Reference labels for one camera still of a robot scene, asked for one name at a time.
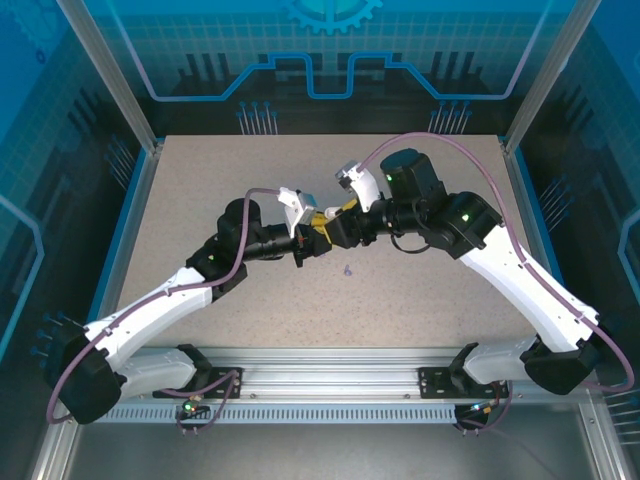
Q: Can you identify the grey metal tray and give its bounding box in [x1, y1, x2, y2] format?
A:
[27, 387, 640, 480]

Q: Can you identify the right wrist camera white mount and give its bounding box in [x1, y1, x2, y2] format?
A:
[333, 159, 384, 214]

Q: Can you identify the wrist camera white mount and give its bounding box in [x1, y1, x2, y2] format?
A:
[277, 186, 319, 239]
[333, 159, 384, 214]

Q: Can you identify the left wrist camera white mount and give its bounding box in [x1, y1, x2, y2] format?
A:
[277, 186, 319, 239]

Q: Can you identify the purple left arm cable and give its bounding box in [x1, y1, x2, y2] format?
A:
[45, 187, 282, 436]

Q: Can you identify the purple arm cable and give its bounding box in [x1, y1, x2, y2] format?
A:
[357, 131, 632, 436]
[45, 187, 282, 436]

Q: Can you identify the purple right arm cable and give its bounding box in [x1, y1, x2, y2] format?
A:
[357, 131, 632, 436]

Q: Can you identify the thin black right gripper cable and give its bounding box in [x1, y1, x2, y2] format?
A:
[388, 232, 432, 254]

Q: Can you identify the blue edged aluminium side rail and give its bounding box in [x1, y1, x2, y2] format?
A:
[502, 144, 587, 364]
[82, 142, 164, 336]

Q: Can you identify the wide aluminium base rail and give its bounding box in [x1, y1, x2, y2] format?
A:
[67, 346, 599, 401]

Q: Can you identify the slotted grey cable duct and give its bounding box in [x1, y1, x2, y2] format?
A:
[78, 405, 460, 424]

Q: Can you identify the aluminium frame post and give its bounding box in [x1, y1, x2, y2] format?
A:
[502, 0, 621, 155]
[56, 0, 165, 154]

